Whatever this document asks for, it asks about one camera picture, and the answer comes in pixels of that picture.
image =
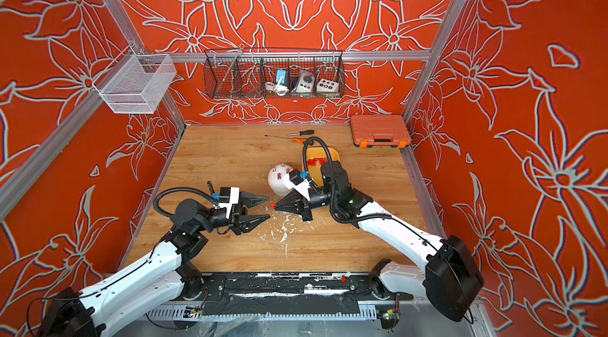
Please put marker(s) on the white dome screw fixture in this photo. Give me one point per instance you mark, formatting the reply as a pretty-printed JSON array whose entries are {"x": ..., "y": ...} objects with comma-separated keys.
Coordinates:
[{"x": 275, "y": 179}]

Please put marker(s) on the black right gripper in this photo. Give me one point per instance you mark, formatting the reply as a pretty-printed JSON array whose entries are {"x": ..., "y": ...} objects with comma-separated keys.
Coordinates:
[{"x": 298, "y": 206}]

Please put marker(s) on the small black screwdriver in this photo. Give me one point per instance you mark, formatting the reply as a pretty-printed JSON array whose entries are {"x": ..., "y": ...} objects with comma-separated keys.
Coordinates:
[{"x": 301, "y": 133}]

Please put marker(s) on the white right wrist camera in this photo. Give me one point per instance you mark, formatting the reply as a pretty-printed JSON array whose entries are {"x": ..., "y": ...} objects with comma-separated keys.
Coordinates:
[{"x": 298, "y": 181}]

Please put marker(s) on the white round socket adapter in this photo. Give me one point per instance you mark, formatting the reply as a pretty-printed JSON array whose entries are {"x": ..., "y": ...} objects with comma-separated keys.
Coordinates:
[{"x": 305, "y": 82}]

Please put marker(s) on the clear plastic wall bin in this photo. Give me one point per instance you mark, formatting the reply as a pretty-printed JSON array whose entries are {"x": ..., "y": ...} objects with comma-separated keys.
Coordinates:
[{"x": 135, "y": 84}]

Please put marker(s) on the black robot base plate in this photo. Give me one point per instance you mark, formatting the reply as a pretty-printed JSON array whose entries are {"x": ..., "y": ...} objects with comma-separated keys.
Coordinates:
[{"x": 293, "y": 293}]

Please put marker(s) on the yellow plastic tray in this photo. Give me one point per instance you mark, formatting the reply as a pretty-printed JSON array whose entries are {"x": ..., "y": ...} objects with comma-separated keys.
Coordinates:
[{"x": 316, "y": 156}]

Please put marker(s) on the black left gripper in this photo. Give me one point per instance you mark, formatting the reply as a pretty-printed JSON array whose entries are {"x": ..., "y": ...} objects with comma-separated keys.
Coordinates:
[{"x": 246, "y": 226}]

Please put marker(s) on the blue grey power strip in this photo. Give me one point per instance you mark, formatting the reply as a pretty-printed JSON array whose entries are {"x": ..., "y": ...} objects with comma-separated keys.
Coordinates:
[{"x": 281, "y": 77}]

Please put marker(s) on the black wire wall basket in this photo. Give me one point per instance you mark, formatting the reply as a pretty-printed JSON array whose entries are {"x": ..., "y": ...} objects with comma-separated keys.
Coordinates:
[{"x": 248, "y": 73}]

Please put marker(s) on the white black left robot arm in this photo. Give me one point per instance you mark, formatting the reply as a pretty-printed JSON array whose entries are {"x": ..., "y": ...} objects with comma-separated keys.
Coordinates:
[{"x": 163, "y": 274}]

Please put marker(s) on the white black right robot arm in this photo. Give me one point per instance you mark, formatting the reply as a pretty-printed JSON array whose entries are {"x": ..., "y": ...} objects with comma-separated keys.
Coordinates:
[{"x": 443, "y": 270}]

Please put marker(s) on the white button box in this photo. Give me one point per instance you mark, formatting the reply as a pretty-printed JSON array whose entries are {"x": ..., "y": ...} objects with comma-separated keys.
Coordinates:
[{"x": 326, "y": 87}]

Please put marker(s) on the orange handled long screwdriver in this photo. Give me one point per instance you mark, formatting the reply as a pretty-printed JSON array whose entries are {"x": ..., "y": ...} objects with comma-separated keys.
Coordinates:
[{"x": 297, "y": 140}]

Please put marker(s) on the orange plastic tool case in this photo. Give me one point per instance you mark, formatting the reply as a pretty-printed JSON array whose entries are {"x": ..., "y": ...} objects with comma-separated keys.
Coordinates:
[{"x": 379, "y": 130}]

